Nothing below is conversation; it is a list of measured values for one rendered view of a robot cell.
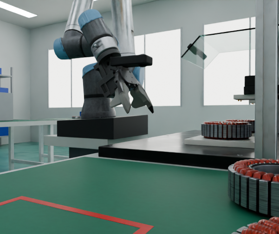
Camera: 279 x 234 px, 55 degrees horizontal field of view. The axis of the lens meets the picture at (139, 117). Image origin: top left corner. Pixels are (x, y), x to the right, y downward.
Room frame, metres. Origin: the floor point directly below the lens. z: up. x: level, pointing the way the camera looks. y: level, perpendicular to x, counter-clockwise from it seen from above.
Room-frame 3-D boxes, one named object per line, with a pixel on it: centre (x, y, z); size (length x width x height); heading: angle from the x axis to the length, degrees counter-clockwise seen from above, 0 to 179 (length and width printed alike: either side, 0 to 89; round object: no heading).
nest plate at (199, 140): (0.63, -0.20, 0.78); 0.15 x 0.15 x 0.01; 61
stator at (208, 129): (0.63, -0.20, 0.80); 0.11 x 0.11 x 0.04
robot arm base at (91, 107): (1.17, 0.18, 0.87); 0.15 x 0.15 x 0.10
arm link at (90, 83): (1.17, 0.18, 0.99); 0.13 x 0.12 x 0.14; 77
